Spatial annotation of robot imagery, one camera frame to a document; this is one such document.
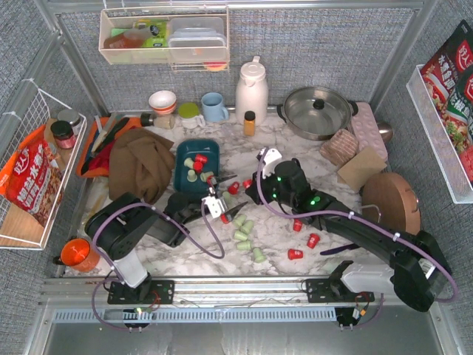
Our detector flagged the pepper grinder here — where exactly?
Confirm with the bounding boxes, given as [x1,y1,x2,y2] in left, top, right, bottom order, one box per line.
[140,112,175,129]

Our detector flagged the striped pink cloth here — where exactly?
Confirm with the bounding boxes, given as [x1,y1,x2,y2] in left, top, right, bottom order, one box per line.
[320,129,359,167]

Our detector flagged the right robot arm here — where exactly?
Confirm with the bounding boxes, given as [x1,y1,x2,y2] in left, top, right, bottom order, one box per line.
[245,149,458,312]

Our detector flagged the white wire basket left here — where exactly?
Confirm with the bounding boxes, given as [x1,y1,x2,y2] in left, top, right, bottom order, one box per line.
[1,87,88,250]

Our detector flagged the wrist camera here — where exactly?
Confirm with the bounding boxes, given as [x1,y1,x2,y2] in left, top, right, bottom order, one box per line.
[202,192,228,219]
[257,148,282,179]

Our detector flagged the brown paper square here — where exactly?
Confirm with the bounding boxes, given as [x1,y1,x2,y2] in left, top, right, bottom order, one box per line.
[337,146,387,192]

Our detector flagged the round wooden board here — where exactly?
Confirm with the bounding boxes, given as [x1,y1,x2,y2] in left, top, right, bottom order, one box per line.
[361,172,421,234]

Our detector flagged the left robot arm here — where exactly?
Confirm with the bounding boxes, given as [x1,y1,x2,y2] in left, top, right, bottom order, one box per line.
[84,175,244,292]

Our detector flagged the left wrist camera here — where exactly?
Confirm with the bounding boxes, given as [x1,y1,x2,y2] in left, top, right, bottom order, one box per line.
[202,192,228,219]

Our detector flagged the orange tray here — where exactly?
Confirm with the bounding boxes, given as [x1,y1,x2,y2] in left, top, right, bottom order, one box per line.
[75,117,123,178]

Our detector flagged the red capsule right middle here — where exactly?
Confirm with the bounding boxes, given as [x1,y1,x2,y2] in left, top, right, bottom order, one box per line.
[307,233,320,249]

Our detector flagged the pink egg tray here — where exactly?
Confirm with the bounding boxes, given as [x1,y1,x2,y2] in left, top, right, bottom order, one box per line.
[349,102,388,161]

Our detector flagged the orange mug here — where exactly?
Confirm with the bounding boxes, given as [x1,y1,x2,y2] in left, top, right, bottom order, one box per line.
[53,238,101,273]

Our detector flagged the green capsule lower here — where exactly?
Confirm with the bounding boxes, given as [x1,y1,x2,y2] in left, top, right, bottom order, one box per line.
[236,240,252,251]

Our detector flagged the silver lidded jar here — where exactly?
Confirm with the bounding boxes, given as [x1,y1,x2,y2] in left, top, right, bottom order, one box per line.
[57,109,81,135]

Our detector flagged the red capsule left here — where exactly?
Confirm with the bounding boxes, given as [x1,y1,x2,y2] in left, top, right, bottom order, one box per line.
[220,215,230,224]

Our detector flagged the green capsule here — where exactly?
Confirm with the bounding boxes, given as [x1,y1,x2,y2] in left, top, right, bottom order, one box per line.
[253,247,266,263]
[236,240,252,251]

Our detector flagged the red capsule far right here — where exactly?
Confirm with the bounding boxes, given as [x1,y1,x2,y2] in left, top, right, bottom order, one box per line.
[293,219,303,232]

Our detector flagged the blue mug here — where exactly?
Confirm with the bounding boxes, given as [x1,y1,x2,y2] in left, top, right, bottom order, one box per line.
[201,92,229,123]

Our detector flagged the red capsule right lower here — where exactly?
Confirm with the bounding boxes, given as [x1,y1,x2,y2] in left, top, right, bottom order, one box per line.
[287,248,304,260]

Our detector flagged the clear plastic containers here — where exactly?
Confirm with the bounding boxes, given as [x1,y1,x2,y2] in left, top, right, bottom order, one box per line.
[167,16,227,64]

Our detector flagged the green capsule bottom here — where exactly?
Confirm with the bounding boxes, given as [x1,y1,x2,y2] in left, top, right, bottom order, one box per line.
[253,247,266,263]

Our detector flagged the green lid cup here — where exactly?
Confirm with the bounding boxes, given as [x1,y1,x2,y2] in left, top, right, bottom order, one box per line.
[178,102,205,129]

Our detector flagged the red coffee capsule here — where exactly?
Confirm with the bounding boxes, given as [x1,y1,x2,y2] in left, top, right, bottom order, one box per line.
[193,161,204,174]
[195,154,208,164]

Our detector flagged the steel pot with lid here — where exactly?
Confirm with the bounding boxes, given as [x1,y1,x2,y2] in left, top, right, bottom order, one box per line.
[276,87,358,141]

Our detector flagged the purple spoon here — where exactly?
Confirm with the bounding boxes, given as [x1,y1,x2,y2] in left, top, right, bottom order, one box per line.
[320,243,360,256]

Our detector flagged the white thermos jug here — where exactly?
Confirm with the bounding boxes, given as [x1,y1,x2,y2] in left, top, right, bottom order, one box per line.
[235,55,269,126]

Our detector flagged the white orange bowl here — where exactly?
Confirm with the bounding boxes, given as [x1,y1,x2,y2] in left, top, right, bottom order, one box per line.
[149,90,177,115]

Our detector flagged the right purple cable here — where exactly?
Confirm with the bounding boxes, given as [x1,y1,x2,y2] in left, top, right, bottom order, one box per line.
[256,147,459,330]

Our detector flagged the silver ladle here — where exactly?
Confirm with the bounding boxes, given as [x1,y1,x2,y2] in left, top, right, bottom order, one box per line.
[377,121,394,144]

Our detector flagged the red cloth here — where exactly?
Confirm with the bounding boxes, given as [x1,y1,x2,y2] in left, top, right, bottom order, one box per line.
[86,152,110,176]

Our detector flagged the orange spice bottle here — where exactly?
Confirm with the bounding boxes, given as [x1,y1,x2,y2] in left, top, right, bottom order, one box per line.
[243,111,256,136]

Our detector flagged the teal storage basket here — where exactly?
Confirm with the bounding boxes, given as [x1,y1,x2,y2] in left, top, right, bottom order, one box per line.
[174,139,220,197]

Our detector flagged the white handled knife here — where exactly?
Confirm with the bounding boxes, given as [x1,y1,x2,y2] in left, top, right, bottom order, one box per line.
[91,115,116,152]

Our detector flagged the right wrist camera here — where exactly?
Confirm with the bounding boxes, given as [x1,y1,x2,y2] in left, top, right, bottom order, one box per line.
[257,148,282,179]

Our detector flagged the purple cable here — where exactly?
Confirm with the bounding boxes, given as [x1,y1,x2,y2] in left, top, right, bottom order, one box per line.
[91,199,226,332]
[256,147,459,330]

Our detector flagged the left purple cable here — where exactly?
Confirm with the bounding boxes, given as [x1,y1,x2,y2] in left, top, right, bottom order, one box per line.
[91,199,226,332]

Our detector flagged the brown cloth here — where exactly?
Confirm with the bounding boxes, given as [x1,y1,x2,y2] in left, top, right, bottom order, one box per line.
[109,128,175,204]

